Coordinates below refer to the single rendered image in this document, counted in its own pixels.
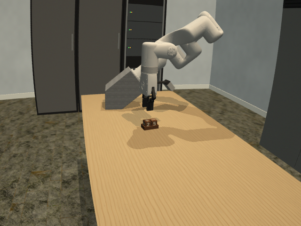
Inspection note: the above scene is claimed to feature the brown number cube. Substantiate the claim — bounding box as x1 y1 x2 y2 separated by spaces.
149 118 157 126
143 119 151 127

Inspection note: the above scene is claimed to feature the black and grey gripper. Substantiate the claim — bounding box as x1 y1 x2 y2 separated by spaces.
139 72 157 111

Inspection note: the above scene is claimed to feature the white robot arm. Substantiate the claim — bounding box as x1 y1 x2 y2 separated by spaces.
131 11 223 81

